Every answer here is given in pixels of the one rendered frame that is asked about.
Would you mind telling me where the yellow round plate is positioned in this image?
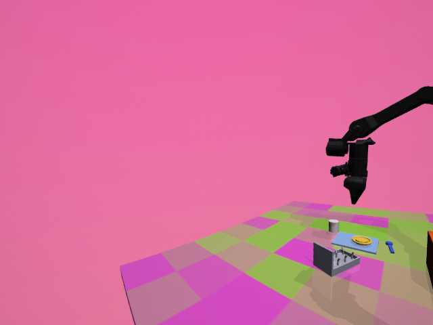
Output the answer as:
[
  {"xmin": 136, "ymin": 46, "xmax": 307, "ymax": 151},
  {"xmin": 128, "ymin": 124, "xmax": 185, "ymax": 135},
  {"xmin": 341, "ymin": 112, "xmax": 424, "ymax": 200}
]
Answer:
[{"xmin": 352, "ymin": 236, "xmax": 372, "ymax": 246}]

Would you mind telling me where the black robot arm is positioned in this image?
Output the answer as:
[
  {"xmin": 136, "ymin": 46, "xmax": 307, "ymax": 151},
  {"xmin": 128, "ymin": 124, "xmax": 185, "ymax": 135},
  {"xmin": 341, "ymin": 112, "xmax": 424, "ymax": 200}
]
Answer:
[{"xmin": 325, "ymin": 86, "xmax": 433, "ymax": 177}]

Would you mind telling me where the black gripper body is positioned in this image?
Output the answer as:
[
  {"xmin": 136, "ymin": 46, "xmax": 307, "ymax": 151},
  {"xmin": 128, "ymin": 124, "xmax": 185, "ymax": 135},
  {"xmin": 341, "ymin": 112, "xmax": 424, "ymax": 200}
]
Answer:
[{"xmin": 344, "ymin": 158, "xmax": 368, "ymax": 190}]

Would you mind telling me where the grey cylinder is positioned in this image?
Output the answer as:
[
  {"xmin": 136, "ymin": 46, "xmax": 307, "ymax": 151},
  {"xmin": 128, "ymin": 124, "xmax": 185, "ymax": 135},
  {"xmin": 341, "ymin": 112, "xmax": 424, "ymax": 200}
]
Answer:
[{"xmin": 329, "ymin": 219, "xmax": 339, "ymax": 233}]

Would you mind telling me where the grey dish rack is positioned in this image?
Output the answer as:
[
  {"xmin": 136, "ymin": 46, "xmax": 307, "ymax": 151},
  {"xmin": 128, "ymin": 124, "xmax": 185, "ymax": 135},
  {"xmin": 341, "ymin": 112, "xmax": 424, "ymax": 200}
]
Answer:
[{"xmin": 313, "ymin": 242, "xmax": 360, "ymax": 277}]

